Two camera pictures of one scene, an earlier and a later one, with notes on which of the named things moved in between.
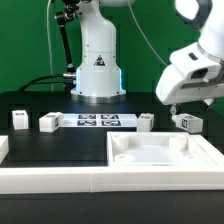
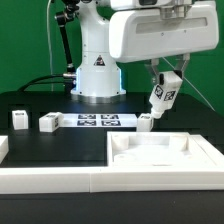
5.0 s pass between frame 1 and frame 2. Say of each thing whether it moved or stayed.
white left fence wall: stayed
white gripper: moved
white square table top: stayed
